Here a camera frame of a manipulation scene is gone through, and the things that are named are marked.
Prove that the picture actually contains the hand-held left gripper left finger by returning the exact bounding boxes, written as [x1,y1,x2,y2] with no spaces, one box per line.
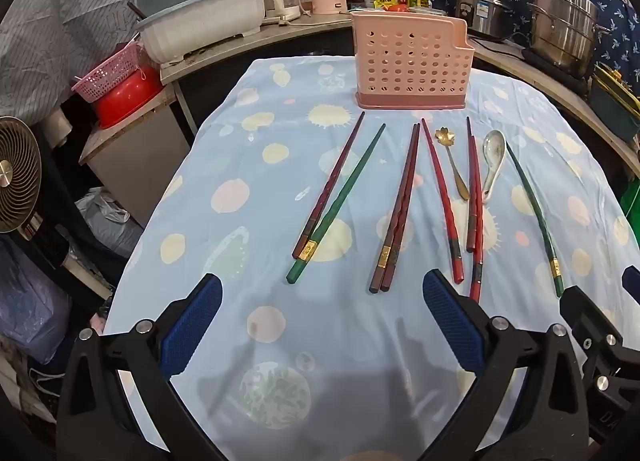
[56,273,224,461]

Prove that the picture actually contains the red plastic basin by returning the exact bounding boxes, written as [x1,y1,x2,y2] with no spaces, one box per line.
[92,72,163,129]

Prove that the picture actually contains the green chopstick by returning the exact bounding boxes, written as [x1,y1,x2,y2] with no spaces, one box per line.
[285,123,387,285]
[505,141,566,298]

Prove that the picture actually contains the black induction cooker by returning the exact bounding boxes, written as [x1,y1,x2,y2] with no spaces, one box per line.
[520,46,596,92]

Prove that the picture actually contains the grey plastic bag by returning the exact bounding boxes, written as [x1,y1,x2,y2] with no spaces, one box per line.
[75,186,143,259]

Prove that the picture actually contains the blue plastic bag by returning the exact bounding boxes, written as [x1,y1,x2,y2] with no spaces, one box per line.
[0,236,71,364]

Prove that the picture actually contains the grey striped cloth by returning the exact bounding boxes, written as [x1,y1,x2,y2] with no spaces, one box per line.
[0,0,156,114]

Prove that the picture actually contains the steel steamer pot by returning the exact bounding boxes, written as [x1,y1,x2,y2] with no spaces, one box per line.
[527,0,612,79]

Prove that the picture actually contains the white ceramic spoon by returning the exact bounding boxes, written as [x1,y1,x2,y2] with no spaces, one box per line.
[481,130,507,203]

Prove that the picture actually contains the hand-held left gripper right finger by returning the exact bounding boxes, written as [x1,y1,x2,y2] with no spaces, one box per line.
[422,268,592,461]

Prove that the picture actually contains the blue-grey dish drainer box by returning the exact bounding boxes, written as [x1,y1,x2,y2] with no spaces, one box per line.
[134,0,266,64]

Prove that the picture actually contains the stack of yellow bowls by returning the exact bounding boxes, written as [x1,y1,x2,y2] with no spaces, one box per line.
[587,61,640,132]

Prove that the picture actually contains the green bag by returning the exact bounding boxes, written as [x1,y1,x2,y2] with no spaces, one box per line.
[620,181,640,222]

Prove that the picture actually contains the beige cabinet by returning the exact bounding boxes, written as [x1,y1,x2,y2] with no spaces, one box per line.
[79,86,193,229]

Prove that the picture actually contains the red chopstick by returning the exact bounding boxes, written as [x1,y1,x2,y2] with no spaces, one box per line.
[469,135,484,304]
[421,118,465,285]

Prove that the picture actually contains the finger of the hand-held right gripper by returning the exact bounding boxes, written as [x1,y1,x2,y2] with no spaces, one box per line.
[559,284,634,393]
[621,265,640,304]

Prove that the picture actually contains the gold flower spoon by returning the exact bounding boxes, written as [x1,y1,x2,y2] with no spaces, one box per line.
[434,128,471,202]

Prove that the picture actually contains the steel rice cooker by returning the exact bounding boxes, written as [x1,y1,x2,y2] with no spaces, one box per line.
[454,0,516,39]

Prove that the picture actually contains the brown chopstick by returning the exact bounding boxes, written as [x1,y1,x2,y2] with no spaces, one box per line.
[465,116,476,253]
[369,124,419,293]
[292,111,366,260]
[380,123,422,292]

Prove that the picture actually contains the electric fan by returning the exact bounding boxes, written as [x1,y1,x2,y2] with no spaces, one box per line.
[0,116,56,252]

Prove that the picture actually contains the pink perforated utensil holder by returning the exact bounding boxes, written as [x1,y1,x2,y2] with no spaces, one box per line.
[350,10,476,110]

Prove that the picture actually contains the pink mesh plastic basket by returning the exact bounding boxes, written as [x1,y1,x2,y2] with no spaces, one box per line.
[71,44,141,103]

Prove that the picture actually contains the blue printed tablecloth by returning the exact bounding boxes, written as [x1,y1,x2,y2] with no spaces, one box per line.
[102,55,640,461]

